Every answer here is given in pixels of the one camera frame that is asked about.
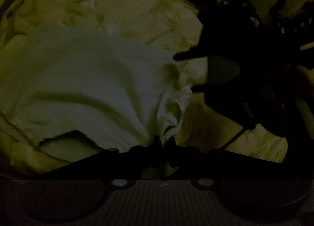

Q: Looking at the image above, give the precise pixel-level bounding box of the small pale blue garment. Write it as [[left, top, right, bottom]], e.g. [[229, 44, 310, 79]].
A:
[[1, 27, 192, 152]]

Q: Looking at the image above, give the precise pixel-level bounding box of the floral patterned cream duvet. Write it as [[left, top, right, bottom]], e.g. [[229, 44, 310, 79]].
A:
[[1, 0, 287, 173]]

